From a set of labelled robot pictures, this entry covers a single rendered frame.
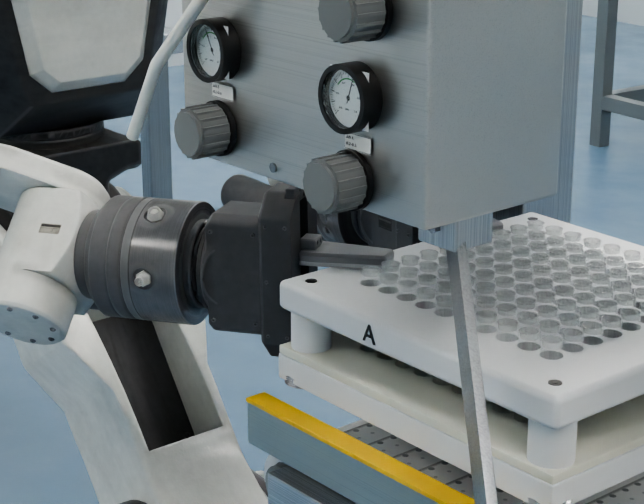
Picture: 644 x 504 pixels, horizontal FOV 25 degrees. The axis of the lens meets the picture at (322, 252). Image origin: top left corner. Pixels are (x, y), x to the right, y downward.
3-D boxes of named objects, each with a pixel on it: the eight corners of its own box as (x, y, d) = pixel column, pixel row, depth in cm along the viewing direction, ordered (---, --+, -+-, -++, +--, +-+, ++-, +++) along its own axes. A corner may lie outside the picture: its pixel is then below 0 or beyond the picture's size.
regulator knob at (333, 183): (298, 210, 80) (298, 134, 78) (333, 202, 81) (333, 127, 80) (338, 225, 77) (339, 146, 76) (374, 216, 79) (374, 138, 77)
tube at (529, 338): (539, 447, 87) (545, 331, 85) (524, 453, 86) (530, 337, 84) (523, 439, 88) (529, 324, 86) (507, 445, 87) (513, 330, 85)
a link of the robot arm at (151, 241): (324, 168, 103) (169, 158, 107) (277, 203, 94) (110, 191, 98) (327, 335, 107) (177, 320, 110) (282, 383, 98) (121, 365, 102)
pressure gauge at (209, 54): (187, 77, 88) (185, 15, 86) (205, 74, 88) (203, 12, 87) (224, 87, 85) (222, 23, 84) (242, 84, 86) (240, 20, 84)
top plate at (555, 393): (813, 326, 93) (816, 296, 93) (555, 433, 79) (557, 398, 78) (530, 234, 111) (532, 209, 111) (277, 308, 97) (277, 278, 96)
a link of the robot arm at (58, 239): (146, 172, 103) (4, 163, 106) (102, 305, 98) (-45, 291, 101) (194, 253, 112) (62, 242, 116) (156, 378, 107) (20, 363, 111)
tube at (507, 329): (517, 437, 88) (523, 322, 86) (502, 443, 88) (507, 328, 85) (502, 429, 89) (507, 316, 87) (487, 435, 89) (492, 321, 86)
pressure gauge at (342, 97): (317, 127, 79) (317, 59, 78) (336, 124, 80) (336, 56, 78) (363, 140, 76) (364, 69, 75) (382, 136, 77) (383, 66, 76)
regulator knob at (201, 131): (171, 156, 88) (168, 83, 87) (204, 149, 90) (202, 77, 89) (203, 167, 86) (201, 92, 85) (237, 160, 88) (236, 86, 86)
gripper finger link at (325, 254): (384, 272, 97) (296, 264, 99) (397, 258, 100) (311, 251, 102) (384, 249, 97) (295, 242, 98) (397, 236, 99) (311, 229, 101)
